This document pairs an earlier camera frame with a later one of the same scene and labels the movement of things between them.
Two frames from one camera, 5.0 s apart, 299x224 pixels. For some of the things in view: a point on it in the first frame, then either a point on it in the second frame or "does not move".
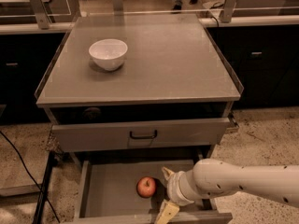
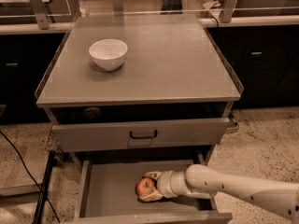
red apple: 146,187 does not move
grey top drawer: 111,136 does not move
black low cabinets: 265,59 does not move
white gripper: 175,187 to 163,184
